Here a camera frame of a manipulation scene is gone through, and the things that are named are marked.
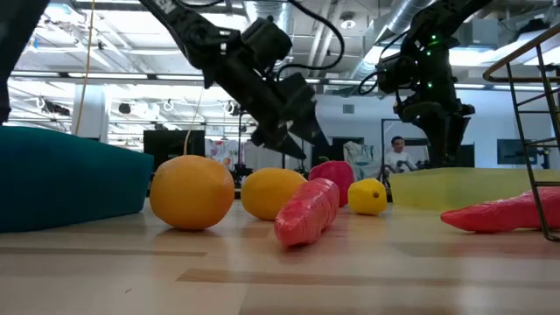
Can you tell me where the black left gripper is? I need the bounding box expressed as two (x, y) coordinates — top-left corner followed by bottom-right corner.
(201, 43), (330, 161)

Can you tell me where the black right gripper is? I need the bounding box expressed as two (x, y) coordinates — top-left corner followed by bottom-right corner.
(400, 51), (477, 170)

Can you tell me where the red toy bell pepper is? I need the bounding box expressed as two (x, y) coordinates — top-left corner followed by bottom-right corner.
(307, 155), (356, 208)

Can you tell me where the orange-red toy carrot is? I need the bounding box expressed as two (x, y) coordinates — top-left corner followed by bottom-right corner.
(274, 177), (340, 248)
(440, 186), (560, 234)

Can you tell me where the yellow toy lemon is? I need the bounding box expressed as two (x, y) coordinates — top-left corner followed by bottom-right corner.
(347, 178), (389, 216)

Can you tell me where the white curtain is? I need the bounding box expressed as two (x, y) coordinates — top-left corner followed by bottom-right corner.
(242, 139), (285, 172)

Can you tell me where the translucent yellow plastic bin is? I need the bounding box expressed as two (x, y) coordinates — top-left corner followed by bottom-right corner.
(388, 166), (560, 212)

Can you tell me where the person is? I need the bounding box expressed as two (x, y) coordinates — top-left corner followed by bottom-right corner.
(383, 136), (420, 176)

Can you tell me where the orange toy citrus fruit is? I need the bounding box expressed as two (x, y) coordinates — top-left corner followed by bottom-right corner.
(241, 167), (309, 221)
(149, 154), (236, 232)

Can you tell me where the black monitor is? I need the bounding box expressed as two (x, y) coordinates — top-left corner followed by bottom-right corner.
(143, 129), (207, 172)

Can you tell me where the long ceiling light strip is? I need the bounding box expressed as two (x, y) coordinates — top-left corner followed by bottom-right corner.
(0, 69), (391, 88)

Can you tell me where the white pillar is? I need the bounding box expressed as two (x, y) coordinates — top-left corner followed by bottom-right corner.
(71, 83), (109, 144)

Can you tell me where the blue plastic bin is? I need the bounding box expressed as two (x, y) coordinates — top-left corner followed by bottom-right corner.
(0, 125), (155, 234)

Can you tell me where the blue wall screen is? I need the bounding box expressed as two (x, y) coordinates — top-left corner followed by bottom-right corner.
(496, 138), (540, 166)

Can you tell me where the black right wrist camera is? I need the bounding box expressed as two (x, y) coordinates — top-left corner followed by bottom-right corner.
(376, 55), (419, 94)

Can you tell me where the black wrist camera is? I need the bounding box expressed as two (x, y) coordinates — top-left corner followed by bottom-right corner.
(239, 17), (294, 67)
(376, 55), (419, 94)

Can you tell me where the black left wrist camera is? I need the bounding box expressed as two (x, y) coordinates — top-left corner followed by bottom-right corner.
(239, 17), (294, 67)

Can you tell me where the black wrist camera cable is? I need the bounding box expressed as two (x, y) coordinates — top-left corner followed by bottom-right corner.
(279, 0), (347, 82)

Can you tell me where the thin hanging yellow cable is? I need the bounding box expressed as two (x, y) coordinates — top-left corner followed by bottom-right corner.
(182, 87), (207, 157)

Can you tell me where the metal wire basket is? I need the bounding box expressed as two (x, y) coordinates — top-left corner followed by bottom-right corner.
(483, 22), (560, 243)

